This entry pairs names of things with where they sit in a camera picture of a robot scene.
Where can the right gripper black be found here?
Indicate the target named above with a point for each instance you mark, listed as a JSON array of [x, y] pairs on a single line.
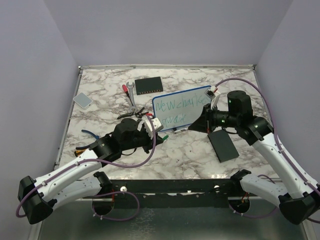
[[201, 123]]

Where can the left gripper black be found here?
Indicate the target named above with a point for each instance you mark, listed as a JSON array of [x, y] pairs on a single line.
[[150, 142]]

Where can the blue framed whiteboard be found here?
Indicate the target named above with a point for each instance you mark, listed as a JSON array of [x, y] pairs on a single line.
[[181, 108]]

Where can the white marker pen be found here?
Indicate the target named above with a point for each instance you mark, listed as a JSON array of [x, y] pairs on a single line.
[[180, 130]]

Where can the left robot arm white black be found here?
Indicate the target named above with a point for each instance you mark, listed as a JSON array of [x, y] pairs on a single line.
[[82, 177]]

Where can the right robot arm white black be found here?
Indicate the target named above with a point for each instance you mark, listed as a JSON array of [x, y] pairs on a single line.
[[299, 198]]

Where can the black rectangular block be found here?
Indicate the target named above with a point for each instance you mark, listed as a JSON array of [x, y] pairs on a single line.
[[223, 146]]

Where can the silver wrench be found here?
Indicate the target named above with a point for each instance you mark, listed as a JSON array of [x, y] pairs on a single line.
[[130, 87]]

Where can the small white square device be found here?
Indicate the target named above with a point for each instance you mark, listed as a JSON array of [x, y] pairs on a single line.
[[83, 100]]

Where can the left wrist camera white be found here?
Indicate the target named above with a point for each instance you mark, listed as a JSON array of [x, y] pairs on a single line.
[[152, 126]]

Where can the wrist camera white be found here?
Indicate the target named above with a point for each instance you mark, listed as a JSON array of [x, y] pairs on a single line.
[[214, 96], [152, 126]]

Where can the black handled pliers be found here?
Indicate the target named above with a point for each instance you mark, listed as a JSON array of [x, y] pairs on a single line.
[[138, 114]]

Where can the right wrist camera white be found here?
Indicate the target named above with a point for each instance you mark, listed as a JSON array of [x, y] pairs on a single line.
[[214, 96]]

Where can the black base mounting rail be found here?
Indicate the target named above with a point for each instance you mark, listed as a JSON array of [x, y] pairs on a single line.
[[168, 193]]

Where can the black network switch box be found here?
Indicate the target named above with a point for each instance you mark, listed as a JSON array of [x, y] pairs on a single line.
[[148, 85]]

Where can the orange handled screwdriver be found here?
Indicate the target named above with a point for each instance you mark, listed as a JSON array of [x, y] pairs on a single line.
[[79, 150]]

